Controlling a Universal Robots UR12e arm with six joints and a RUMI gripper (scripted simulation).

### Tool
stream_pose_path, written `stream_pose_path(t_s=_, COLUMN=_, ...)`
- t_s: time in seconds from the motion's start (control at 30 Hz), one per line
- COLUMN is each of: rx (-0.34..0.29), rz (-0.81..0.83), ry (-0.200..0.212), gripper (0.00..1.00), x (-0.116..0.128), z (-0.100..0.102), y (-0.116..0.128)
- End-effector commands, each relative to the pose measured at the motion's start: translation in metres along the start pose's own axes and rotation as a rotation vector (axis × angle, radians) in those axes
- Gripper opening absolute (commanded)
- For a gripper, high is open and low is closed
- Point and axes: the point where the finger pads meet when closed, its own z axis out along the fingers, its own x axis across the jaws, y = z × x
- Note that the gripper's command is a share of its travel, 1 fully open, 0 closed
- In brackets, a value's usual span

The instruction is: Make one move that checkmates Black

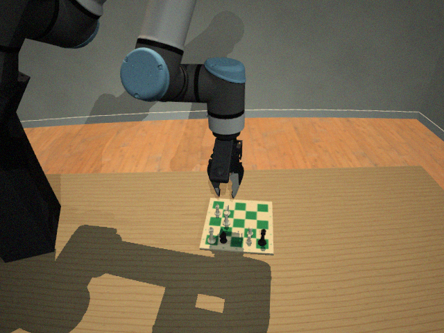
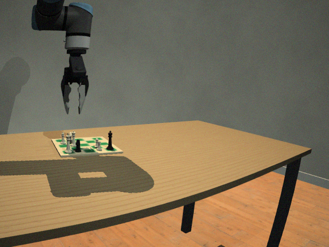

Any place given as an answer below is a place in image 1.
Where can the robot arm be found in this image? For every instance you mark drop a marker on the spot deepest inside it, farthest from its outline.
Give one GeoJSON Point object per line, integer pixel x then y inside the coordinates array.
{"type": "Point", "coordinates": [151, 72]}

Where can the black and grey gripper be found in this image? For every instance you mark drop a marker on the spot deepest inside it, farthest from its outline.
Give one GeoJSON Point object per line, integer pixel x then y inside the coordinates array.
{"type": "Point", "coordinates": [236, 169]}

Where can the white chess king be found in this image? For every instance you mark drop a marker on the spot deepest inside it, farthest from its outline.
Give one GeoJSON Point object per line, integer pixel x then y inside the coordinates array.
{"type": "Point", "coordinates": [211, 239]}

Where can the white bishop chess piece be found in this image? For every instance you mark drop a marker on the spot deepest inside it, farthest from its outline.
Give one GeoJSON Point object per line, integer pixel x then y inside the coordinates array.
{"type": "Point", "coordinates": [217, 212]}

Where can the green and cream chessboard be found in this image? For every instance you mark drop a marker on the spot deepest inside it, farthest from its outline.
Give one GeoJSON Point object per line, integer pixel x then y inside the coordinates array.
{"type": "Point", "coordinates": [243, 214]}

